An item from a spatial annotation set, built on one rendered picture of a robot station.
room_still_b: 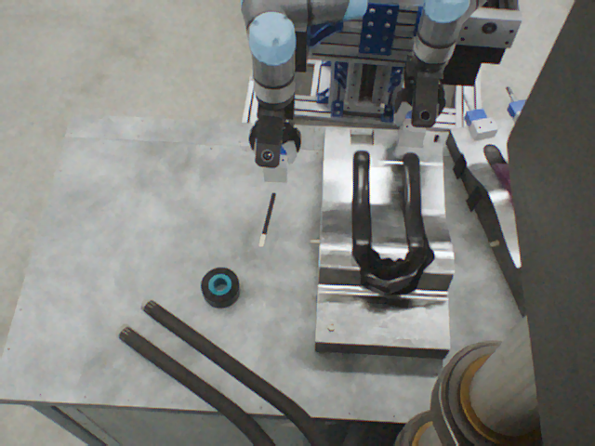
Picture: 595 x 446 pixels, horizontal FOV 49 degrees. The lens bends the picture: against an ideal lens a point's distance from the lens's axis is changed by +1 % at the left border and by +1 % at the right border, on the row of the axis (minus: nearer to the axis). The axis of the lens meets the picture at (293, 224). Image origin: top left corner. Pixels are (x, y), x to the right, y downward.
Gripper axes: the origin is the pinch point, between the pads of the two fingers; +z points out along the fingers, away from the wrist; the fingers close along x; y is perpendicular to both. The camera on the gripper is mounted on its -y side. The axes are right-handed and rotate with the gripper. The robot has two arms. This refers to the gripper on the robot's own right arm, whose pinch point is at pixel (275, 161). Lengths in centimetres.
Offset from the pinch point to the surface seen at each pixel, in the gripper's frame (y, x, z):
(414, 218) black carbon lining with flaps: -8.4, -29.6, 6.3
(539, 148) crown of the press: -60, -18, -90
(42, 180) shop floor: 51, 94, 95
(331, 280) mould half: -23.4, -12.7, 6.6
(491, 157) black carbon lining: 11, -48, 10
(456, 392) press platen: -62, -21, -59
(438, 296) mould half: -24.7, -34.3, 8.8
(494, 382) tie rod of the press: -63, -22, -66
